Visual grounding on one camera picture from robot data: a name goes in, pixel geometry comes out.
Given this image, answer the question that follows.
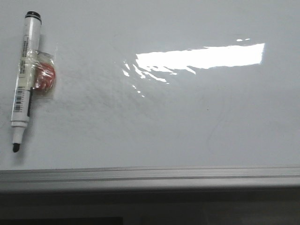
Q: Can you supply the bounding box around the red disc taped to marker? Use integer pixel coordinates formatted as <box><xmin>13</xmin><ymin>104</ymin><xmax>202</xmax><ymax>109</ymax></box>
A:
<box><xmin>33</xmin><ymin>51</ymin><xmax>57</xmax><ymax>99</ymax></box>

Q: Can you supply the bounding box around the white whiteboard marker black tip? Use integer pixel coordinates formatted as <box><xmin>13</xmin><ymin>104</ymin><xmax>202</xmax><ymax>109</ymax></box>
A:
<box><xmin>11</xmin><ymin>11</ymin><xmax>42</xmax><ymax>153</ymax></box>

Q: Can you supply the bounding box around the white whiteboard surface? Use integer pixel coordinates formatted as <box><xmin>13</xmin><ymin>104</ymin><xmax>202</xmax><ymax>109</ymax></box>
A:
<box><xmin>0</xmin><ymin>0</ymin><xmax>300</xmax><ymax>170</ymax></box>

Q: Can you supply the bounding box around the aluminium whiteboard frame edge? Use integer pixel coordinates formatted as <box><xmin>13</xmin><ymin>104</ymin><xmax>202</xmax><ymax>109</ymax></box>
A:
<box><xmin>0</xmin><ymin>166</ymin><xmax>300</xmax><ymax>194</ymax></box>

